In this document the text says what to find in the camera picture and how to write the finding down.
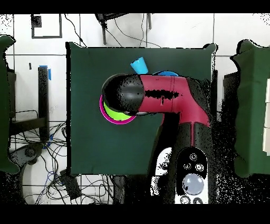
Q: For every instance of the black power strip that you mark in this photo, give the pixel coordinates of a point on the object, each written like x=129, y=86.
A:
x=70, y=186

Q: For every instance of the pink bowl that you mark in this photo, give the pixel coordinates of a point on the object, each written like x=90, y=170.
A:
x=111, y=121

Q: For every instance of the dark green table cloth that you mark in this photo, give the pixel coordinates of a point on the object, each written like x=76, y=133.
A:
x=105, y=148

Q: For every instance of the black metal frame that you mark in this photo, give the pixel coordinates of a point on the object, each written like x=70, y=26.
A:
x=43, y=105

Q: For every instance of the light blue bowl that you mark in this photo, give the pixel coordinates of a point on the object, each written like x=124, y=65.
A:
x=166, y=73

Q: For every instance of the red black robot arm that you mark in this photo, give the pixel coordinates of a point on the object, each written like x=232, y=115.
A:
x=164, y=84

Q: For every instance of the green cloth side table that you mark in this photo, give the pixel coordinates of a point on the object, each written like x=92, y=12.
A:
x=4, y=105
x=253, y=105

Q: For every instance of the black tripod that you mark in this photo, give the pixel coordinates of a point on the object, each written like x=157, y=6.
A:
x=104, y=25

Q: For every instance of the light blue cup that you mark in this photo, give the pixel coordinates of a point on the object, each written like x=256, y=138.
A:
x=140, y=66

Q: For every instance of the black grey floor device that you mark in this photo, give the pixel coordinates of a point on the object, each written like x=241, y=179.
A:
x=29, y=152

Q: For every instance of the lime green bowl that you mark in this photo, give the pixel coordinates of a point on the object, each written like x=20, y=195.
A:
x=115, y=115

